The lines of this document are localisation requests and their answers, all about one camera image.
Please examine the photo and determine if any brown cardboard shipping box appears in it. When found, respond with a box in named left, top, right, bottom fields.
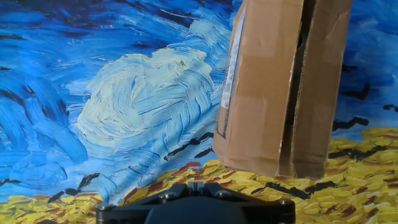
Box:
left=212, top=0, right=354, bottom=180

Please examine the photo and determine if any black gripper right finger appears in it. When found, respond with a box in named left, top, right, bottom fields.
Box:
left=197, top=182, right=297, bottom=224

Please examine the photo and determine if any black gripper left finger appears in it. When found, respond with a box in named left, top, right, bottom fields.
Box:
left=95, top=182, right=197, bottom=224

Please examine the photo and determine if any wheatfield painting print tablecloth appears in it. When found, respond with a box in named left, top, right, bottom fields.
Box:
left=0, top=0, right=398, bottom=224

